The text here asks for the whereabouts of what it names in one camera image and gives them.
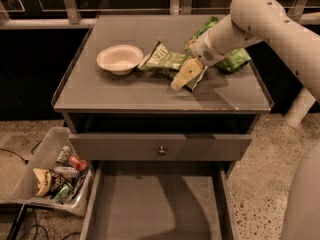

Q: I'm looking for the red orange soda can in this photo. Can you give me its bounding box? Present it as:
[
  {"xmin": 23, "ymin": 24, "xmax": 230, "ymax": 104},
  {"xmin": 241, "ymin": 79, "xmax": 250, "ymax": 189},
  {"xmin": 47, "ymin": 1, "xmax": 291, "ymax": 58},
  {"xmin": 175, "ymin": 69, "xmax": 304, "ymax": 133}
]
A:
[{"xmin": 69, "ymin": 153, "xmax": 87, "ymax": 172}]

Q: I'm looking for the green soda can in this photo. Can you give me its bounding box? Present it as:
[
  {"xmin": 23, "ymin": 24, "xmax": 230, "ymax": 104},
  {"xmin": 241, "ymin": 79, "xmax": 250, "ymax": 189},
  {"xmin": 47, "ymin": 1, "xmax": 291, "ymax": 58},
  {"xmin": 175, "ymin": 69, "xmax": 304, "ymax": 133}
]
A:
[{"xmin": 56, "ymin": 146, "xmax": 72, "ymax": 164}]

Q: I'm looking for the green chip bag with bear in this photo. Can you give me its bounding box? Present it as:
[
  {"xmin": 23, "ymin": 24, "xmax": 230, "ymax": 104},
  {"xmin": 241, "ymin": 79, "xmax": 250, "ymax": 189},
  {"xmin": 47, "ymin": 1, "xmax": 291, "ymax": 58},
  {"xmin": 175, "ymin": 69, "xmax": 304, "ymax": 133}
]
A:
[{"xmin": 187, "ymin": 16, "xmax": 251, "ymax": 73}]

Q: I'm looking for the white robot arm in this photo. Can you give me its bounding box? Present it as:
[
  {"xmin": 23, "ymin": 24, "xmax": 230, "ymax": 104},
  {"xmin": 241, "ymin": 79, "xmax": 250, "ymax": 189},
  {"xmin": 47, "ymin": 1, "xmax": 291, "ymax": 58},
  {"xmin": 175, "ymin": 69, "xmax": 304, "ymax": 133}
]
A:
[{"xmin": 171, "ymin": 0, "xmax": 320, "ymax": 240}]

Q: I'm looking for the dark snack wrapper in bin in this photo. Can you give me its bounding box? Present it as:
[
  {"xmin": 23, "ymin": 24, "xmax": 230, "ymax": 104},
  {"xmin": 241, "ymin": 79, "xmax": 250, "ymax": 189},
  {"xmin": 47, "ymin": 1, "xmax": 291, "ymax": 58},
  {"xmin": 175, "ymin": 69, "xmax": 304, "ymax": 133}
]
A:
[{"xmin": 71, "ymin": 168, "xmax": 89, "ymax": 198}]

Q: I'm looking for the brown snack bag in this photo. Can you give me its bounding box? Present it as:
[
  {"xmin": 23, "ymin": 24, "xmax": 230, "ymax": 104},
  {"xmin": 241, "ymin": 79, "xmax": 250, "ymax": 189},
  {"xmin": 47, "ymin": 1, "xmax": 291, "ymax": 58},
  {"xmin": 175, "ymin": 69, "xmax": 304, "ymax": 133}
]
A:
[{"xmin": 33, "ymin": 168, "xmax": 70, "ymax": 197}]

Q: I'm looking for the metal window railing frame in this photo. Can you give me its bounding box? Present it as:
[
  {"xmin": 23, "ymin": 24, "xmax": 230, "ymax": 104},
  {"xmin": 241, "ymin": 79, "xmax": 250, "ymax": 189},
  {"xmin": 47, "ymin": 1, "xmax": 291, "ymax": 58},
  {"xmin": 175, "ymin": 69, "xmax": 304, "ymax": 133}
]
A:
[{"xmin": 0, "ymin": 0, "xmax": 320, "ymax": 29}]

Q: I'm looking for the silver drink can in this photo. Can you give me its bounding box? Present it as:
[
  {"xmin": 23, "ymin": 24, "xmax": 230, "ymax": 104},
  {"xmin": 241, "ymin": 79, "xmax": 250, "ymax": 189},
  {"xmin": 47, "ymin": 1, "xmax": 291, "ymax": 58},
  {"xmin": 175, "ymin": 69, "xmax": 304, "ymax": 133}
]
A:
[{"xmin": 53, "ymin": 166, "xmax": 79, "ymax": 179}]

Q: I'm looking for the grey top drawer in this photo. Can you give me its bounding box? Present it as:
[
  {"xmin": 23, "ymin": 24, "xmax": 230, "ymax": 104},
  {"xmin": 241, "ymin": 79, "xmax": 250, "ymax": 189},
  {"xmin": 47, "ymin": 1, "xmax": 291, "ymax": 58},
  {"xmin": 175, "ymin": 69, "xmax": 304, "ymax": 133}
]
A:
[{"xmin": 69, "ymin": 133, "xmax": 252, "ymax": 161}]

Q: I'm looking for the grey open middle drawer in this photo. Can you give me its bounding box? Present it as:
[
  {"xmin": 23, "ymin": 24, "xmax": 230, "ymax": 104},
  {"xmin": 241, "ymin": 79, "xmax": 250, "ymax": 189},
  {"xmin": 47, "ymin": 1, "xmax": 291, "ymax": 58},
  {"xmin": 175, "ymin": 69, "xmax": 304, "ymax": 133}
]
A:
[{"xmin": 80, "ymin": 162, "xmax": 239, "ymax": 240}]

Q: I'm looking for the clear plastic storage bin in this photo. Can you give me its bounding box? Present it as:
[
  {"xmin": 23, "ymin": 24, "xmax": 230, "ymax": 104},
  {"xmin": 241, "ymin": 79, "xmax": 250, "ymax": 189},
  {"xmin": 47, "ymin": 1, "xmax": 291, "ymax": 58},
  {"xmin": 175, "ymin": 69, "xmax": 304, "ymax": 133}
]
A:
[{"xmin": 9, "ymin": 127, "xmax": 93, "ymax": 216}]

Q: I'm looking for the round metal drawer knob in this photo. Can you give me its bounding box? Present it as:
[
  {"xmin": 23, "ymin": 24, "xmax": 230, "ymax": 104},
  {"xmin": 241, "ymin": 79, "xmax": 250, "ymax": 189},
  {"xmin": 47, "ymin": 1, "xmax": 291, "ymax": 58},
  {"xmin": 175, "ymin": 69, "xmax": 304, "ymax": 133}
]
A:
[{"xmin": 158, "ymin": 146, "xmax": 166, "ymax": 156}]

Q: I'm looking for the green can in bin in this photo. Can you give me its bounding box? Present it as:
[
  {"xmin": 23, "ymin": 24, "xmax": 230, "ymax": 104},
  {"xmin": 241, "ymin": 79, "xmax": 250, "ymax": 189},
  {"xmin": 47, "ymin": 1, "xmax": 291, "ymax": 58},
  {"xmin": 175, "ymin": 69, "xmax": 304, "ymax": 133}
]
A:
[{"xmin": 53, "ymin": 183, "xmax": 73, "ymax": 204}]

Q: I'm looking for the blue cable on floor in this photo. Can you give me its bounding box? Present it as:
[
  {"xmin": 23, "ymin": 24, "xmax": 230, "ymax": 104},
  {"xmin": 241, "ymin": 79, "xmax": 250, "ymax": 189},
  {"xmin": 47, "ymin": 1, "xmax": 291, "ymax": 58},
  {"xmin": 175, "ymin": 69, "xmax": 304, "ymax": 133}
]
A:
[{"xmin": 18, "ymin": 208, "xmax": 82, "ymax": 240}]

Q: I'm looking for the grey drawer cabinet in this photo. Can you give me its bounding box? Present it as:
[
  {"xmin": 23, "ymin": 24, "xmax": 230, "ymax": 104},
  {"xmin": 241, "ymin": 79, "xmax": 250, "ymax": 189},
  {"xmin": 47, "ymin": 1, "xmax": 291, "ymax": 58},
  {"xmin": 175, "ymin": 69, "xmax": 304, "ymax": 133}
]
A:
[{"xmin": 50, "ymin": 14, "xmax": 275, "ymax": 240}]

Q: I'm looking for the white paper bowl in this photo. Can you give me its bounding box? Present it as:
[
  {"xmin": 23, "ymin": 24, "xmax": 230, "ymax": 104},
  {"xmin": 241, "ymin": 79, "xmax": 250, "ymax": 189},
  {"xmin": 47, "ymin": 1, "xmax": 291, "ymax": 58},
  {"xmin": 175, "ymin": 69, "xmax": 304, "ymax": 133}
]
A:
[{"xmin": 96, "ymin": 45, "xmax": 143, "ymax": 75}]

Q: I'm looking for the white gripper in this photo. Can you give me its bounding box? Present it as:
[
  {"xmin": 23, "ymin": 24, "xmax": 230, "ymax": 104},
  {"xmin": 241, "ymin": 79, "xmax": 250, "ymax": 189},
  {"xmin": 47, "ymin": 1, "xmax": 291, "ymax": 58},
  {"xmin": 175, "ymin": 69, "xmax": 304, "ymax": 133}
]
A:
[{"xmin": 171, "ymin": 29, "xmax": 225, "ymax": 90}]

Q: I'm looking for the black cable on floor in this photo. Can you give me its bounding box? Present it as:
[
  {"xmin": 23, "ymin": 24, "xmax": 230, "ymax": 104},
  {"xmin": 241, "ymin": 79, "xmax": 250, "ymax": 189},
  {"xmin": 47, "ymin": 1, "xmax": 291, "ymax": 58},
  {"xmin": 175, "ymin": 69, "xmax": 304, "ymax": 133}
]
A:
[{"xmin": 0, "ymin": 140, "xmax": 43, "ymax": 165}]

